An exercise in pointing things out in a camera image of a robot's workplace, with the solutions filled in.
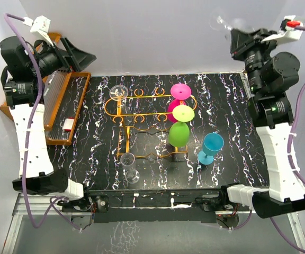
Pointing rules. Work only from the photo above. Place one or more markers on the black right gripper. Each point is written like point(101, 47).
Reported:
point(242, 42)

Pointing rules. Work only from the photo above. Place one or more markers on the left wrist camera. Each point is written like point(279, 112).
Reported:
point(39, 27)

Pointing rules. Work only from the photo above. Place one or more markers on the orange wooden shelf rack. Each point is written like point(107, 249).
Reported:
point(59, 105)

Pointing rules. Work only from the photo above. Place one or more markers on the pink wine glass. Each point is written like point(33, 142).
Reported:
point(180, 92)

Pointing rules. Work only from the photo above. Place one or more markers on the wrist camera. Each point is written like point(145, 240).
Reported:
point(39, 27)
point(287, 32)

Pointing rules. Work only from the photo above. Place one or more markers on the gold wire wine glass rack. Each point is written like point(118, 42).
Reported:
point(145, 133)

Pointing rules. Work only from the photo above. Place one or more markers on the red white eraser block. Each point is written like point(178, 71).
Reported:
point(68, 124)

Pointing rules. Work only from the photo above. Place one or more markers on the clear wine glass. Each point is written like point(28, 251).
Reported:
point(128, 162)
point(119, 93)

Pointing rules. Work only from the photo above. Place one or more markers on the blue wine glass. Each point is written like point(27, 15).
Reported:
point(212, 145)

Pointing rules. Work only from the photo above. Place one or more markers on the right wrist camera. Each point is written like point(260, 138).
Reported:
point(287, 32)

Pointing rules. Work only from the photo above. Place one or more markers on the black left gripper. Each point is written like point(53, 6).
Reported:
point(74, 57)

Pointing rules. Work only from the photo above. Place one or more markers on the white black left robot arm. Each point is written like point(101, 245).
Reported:
point(37, 175)

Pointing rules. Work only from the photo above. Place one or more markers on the green wine glass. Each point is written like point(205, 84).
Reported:
point(179, 133)

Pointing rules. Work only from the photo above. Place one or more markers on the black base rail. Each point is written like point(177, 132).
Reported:
point(202, 205)

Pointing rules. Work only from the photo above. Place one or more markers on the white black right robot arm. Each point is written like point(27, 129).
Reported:
point(269, 78)

